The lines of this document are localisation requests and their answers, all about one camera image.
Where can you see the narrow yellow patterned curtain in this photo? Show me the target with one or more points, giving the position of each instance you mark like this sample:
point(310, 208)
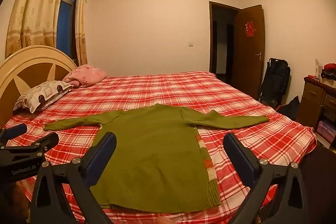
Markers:
point(82, 22)

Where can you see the red cloth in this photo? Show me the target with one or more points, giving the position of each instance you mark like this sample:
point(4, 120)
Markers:
point(329, 70)

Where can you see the person's left hand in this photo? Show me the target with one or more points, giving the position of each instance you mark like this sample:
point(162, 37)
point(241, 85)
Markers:
point(20, 196)

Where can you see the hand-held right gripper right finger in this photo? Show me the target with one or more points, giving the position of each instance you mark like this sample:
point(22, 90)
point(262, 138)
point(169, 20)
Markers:
point(236, 158)

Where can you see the cream and brown headboard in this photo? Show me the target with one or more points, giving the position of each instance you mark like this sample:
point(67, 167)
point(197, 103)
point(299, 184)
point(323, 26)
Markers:
point(34, 69)

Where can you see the patterned grey white pillow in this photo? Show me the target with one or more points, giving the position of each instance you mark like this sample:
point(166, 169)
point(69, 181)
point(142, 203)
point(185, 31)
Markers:
point(44, 94)

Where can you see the purple box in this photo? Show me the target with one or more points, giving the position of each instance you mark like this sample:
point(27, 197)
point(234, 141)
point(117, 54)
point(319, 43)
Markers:
point(326, 128)

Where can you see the pink floral pillow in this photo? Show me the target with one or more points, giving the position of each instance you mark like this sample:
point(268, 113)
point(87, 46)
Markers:
point(85, 74)

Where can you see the window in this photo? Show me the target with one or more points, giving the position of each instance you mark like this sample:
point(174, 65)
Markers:
point(65, 16)

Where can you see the green knitted sweater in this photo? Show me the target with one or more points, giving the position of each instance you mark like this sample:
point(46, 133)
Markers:
point(152, 148)

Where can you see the dark wooden door frame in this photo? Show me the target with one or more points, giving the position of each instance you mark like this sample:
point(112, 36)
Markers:
point(210, 37)

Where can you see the wide yellow patterned curtain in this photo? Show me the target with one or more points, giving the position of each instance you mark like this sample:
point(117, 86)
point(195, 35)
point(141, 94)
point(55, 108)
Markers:
point(34, 8)

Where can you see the wooden dresser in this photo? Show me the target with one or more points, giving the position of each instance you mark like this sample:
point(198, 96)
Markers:
point(312, 100)

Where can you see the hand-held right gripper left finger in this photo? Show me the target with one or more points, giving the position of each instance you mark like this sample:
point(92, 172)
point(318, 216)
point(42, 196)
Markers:
point(105, 153)

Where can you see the red paper door decoration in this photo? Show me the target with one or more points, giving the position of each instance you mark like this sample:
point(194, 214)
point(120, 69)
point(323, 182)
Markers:
point(250, 29)

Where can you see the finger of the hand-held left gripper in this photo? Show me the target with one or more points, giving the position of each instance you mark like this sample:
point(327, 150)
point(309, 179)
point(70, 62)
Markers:
point(14, 131)
point(39, 142)

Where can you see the black suitcase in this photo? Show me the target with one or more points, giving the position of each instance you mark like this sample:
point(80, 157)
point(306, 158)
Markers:
point(275, 82)

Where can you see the white wall socket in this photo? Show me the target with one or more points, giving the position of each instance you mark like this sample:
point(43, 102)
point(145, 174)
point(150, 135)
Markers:
point(319, 67)

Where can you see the brown wooden door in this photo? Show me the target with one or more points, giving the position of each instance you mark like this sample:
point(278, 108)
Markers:
point(248, 61)

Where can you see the red plaid bed sheet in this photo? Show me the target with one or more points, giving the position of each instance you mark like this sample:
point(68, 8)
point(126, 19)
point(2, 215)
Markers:
point(162, 87)

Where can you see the black bag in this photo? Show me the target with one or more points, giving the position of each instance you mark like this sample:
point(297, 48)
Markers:
point(291, 108)

